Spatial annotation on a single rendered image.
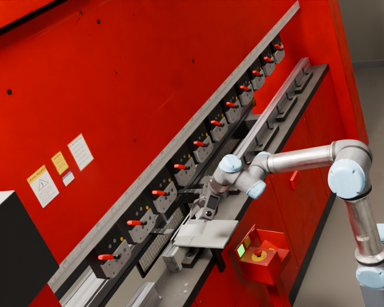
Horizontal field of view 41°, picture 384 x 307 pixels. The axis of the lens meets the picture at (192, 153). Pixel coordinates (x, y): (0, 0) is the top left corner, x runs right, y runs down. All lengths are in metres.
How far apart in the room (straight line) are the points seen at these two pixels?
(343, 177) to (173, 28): 1.14
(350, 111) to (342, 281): 1.49
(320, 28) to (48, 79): 2.61
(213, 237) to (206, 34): 1.05
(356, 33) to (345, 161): 4.43
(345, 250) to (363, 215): 1.76
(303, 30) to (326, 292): 1.93
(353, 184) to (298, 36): 2.50
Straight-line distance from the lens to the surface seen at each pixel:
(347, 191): 1.74
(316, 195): 3.66
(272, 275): 2.46
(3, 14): 1.74
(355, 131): 4.36
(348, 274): 3.42
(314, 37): 4.07
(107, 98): 2.03
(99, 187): 1.96
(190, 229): 2.41
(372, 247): 1.92
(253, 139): 3.08
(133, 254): 2.54
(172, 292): 2.32
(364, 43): 6.11
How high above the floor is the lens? 2.31
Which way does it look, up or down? 25 degrees down
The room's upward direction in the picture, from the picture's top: 22 degrees counter-clockwise
